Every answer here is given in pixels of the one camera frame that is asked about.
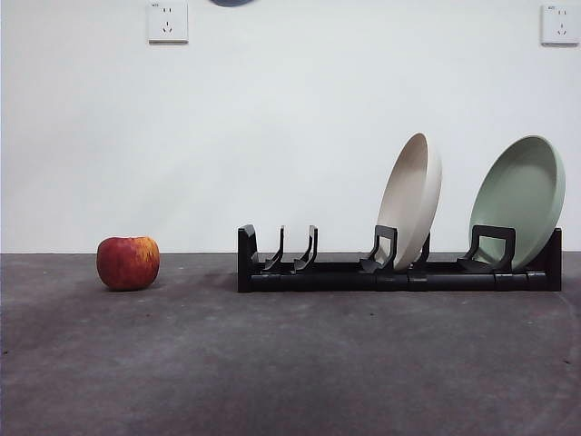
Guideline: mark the red yellow apple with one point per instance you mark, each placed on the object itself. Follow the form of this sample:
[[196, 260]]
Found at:
[[127, 265]]

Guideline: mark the blue plate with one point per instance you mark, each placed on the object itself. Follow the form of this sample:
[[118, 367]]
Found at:
[[232, 2]]

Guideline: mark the black plate rack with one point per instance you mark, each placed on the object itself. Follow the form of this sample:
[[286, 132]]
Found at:
[[327, 279]]

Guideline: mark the beige plate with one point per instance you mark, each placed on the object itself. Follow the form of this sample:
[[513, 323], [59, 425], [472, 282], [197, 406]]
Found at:
[[408, 200]]

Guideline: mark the green plate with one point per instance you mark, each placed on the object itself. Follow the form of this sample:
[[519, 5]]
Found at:
[[517, 200]]

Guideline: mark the white wall socket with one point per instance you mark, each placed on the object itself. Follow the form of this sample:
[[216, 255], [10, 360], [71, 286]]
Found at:
[[560, 25], [168, 22]]

